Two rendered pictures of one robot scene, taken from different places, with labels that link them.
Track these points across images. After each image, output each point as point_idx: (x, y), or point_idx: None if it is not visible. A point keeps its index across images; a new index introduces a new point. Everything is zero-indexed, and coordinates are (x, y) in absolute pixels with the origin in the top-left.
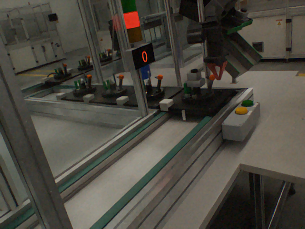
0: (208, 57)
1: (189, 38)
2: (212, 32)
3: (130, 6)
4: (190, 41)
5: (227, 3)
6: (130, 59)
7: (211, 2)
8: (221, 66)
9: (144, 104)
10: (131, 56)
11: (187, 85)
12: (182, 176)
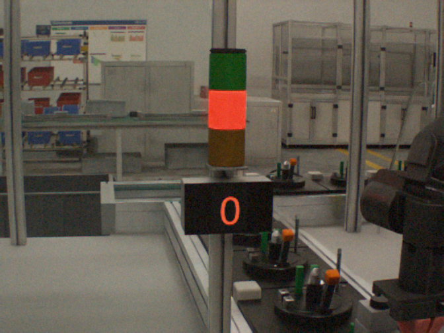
0: (391, 283)
1: (363, 205)
2: (411, 213)
3: (217, 75)
4: (367, 216)
5: None
6: (182, 203)
7: (437, 123)
8: (412, 327)
9: (218, 326)
10: (184, 197)
11: (353, 332)
12: None
